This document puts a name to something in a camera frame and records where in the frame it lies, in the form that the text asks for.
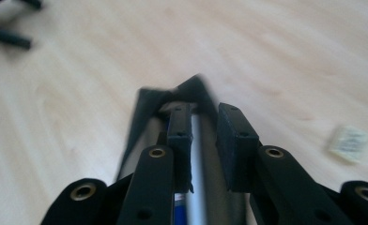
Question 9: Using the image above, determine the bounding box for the small translucent packet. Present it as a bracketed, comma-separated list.
[327, 125, 368, 164]

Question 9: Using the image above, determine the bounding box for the black mesh pencil case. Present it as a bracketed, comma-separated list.
[115, 73, 255, 225]

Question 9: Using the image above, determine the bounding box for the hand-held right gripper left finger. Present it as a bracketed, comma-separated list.
[115, 103, 194, 225]

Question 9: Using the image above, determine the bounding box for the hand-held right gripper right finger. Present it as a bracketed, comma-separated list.
[216, 102, 355, 225]

